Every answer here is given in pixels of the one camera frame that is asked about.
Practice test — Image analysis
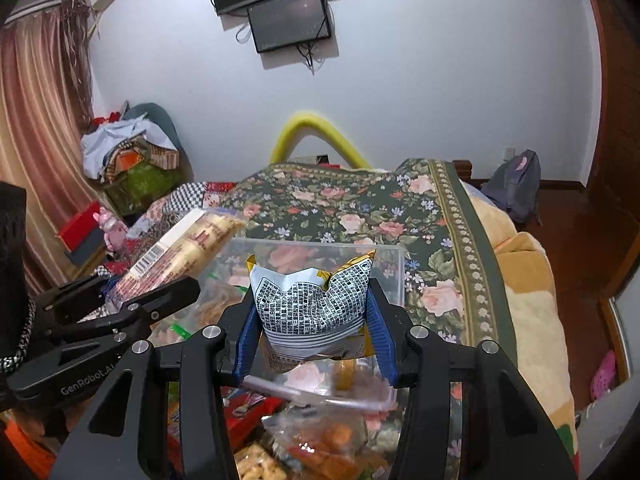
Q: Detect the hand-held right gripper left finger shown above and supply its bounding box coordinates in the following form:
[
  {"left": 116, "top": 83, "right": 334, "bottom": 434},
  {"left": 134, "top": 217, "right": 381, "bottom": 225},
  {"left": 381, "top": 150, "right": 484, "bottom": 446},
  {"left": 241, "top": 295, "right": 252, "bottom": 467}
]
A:
[{"left": 47, "top": 285, "right": 262, "bottom": 480}]

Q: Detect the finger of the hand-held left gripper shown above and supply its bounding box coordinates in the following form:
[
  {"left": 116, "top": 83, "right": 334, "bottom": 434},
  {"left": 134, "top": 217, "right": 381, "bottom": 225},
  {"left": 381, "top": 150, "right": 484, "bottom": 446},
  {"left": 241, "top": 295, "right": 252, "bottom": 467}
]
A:
[
  {"left": 34, "top": 274, "right": 113, "bottom": 333},
  {"left": 27, "top": 276, "right": 202, "bottom": 378}
]

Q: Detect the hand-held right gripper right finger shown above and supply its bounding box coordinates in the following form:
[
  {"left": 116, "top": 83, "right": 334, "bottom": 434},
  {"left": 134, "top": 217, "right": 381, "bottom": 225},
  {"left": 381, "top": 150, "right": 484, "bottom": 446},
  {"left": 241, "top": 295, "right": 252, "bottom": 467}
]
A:
[{"left": 367, "top": 276, "right": 577, "bottom": 480}]

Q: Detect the clear biscuit packet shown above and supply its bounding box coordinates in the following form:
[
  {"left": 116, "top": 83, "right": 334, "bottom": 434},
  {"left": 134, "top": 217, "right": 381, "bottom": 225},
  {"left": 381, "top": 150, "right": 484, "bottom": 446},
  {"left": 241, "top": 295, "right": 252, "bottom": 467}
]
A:
[{"left": 106, "top": 207, "right": 249, "bottom": 313}]

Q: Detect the white black-print snack packet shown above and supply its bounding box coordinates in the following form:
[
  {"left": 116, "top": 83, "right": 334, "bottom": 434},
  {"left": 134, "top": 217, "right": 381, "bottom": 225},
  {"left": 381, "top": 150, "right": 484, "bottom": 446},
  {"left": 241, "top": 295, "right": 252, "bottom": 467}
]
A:
[{"left": 246, "top": 254, "right": 377, "bottom": 362}]

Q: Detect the clear plastic container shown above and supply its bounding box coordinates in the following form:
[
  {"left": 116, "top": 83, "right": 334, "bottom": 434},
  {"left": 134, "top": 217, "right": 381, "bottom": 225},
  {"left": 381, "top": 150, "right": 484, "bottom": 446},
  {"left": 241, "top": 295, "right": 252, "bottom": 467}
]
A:
[{"left": 192, "top": 237, "right": 407, "bottom": 413}]

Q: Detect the red box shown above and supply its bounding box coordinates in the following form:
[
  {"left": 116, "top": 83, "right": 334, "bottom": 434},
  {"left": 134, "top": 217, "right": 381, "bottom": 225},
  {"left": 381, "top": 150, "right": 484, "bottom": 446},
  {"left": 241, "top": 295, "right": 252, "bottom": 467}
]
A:
[{"left": 58, "top": 201, "right": 104, "bottom": 252}]

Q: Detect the red snack packet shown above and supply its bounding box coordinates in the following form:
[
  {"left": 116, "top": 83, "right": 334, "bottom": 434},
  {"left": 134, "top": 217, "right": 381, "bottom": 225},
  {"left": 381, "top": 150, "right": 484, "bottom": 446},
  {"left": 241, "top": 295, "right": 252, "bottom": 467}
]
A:
[{"left": 222, "top": 390, "right": 273, "bottom": 441}]

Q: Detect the orange cloth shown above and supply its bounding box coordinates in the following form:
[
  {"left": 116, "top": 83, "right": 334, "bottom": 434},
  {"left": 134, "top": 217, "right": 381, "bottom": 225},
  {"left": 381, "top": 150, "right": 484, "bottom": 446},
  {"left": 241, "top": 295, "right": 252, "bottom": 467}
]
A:
[{"left": 2, "top": 417, "right": 57, "bottom": 476}]

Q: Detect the pink toy figure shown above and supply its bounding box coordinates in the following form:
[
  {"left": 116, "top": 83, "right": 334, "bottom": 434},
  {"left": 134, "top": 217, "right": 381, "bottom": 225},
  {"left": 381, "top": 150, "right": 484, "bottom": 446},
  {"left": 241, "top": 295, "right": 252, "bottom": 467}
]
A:
[{"left": 96, "top": 206, "right": 130, "bottom": 262}]

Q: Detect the clear bag of orange crackers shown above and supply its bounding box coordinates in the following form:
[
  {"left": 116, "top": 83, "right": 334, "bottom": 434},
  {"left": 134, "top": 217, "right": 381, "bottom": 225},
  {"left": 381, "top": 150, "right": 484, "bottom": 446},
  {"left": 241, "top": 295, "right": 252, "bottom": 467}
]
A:
[{"left": 260, "top": 395, "right": 401, "bottom": 480}]

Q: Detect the bag of yellow crackers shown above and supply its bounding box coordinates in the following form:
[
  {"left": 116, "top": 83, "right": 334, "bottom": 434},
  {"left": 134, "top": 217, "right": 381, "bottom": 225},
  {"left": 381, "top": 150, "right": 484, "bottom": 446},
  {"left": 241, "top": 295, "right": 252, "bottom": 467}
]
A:
[{"left": 232, "top": 440, "right": 291, "bottom": 480}]

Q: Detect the floral blanket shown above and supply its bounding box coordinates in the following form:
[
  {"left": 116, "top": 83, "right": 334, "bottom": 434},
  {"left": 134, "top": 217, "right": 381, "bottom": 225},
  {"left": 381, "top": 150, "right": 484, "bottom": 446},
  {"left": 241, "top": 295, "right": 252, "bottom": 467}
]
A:
[{"left": 127, "top": 157, "right": 517, "bottom": 480}]

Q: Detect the pile of clothes and bags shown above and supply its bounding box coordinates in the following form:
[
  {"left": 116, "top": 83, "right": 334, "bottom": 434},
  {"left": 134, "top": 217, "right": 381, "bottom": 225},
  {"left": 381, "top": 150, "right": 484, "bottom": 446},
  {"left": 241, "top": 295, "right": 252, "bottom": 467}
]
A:
[{"left": 80, "top": 114, "right": 187, "bottom": 213}]

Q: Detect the beige fleece blanket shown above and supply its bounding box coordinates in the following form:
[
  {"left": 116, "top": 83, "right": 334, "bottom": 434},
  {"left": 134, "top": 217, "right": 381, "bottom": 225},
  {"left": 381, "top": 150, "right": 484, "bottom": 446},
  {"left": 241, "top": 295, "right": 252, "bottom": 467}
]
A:
[{"left": 457, "top": 180, "right": 582, "bottom": 473}]

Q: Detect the striped pink curtain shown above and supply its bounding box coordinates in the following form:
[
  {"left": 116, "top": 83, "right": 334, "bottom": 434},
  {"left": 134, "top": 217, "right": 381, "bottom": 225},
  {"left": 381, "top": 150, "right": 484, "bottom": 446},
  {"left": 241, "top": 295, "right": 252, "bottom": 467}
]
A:
[{"left": 0, "top": 0, "right": 104, "bottom": 297}]

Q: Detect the grey-blue chair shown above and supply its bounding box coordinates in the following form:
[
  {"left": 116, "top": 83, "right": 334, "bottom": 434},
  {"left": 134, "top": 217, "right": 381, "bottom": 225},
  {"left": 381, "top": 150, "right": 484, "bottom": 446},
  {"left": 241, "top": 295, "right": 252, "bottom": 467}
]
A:
[{"left": 120, "top": 102, "right": 184, "bottom": 161}]

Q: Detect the grey backpack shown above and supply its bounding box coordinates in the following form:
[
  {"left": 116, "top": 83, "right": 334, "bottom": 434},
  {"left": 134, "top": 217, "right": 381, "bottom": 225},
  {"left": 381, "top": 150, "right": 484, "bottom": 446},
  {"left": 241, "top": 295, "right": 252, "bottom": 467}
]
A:
[{"left": 481, "top": 149, "right": 544, "bottom": 227}]

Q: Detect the pink slipper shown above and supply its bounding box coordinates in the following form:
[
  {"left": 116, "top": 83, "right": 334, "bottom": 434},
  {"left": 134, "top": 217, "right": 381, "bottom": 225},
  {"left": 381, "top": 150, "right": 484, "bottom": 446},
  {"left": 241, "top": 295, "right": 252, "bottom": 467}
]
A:
[{"left": 589, "top": 350, "right": 619, "bottom": 402}]

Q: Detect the yellow foam tube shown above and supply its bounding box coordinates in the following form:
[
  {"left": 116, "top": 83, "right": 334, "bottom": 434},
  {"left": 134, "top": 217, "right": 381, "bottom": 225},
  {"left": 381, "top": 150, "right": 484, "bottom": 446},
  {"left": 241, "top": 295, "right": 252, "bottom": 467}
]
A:
[{"left": 270, "top": 111, "right": 374, "bottom": 170}]

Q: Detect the wooden door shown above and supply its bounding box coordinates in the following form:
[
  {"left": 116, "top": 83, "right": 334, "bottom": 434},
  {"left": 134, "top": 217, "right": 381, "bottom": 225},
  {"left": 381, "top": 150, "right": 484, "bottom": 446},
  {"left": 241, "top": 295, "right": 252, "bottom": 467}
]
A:
[{"left": 580, "top": 0, "right": 640, "bottom": 311}]

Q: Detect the black screen cable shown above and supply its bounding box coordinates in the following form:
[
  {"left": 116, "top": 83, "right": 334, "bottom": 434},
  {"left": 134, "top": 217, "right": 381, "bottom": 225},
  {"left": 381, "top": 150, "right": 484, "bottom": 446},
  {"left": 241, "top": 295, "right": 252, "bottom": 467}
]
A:
[{"left": 295, "top": 42, "right": 327, "bottom": 75}]

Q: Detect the small black wall screen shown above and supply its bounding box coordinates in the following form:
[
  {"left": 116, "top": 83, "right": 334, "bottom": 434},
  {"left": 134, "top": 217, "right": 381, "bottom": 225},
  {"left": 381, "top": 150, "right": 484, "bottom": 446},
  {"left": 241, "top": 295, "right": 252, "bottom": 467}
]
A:
[{"left": 247, "top": 0, "right": 334, "bottom": 54}]

